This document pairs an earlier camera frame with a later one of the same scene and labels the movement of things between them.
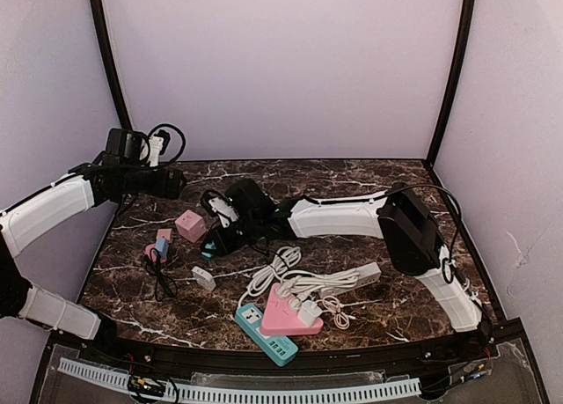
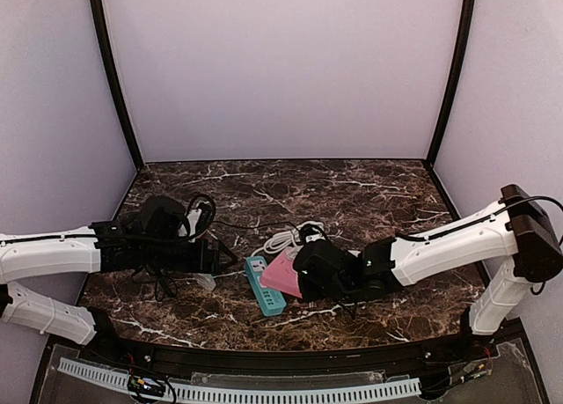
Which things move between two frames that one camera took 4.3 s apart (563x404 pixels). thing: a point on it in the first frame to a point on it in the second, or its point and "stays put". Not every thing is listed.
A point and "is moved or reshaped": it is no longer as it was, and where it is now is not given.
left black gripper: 171,183 to 210,255
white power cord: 300,283 is moved or reshaped
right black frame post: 469,3 stays put
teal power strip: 279,348 to 268,301
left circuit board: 145,385 stays put
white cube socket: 204,278 stays put
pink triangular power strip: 279,319 is moved or reshaped
